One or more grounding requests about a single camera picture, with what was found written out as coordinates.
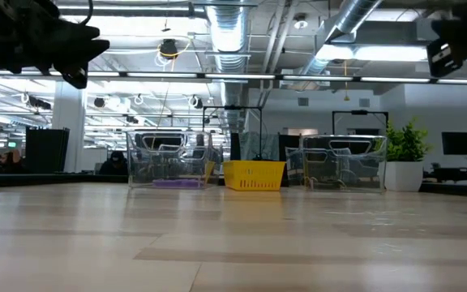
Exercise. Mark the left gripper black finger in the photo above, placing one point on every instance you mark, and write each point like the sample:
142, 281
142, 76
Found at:
79, 30
83, 50

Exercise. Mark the white building column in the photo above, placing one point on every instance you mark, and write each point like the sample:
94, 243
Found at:
69, 121

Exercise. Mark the black ceiling-hung device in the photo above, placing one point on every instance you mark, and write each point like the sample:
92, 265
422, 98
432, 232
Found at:
169, 48

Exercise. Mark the black room partition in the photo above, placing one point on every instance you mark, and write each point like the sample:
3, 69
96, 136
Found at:
47, 150

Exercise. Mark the black computer monitor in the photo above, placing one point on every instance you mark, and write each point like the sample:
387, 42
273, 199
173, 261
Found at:
458, 143

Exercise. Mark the person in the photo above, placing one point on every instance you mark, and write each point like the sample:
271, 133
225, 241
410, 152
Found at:
114, 164
11, 161

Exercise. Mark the clear plastic bin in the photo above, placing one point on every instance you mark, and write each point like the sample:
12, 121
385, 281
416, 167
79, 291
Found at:
339, 166
168, 162

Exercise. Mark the black background table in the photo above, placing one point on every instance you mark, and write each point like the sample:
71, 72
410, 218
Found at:
460, 172

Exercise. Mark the small potted green plant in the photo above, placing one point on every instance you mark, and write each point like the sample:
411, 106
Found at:
405, 162

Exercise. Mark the yellow plastic basket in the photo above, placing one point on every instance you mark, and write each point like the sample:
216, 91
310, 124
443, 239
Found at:
254, 175

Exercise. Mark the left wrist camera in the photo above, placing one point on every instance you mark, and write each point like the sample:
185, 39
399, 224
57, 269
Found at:
75, 76

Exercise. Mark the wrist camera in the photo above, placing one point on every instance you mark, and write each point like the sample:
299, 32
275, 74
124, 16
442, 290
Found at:
443, 58
75, 76

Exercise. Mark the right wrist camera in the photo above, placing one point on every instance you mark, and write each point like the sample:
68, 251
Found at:
443, 58

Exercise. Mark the silver ventilation duct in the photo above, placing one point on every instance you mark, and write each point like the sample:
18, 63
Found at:
339, 28
228, 32

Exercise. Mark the black robot station frame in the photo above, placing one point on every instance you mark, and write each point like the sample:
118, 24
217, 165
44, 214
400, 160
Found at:
359, 112
233, 108

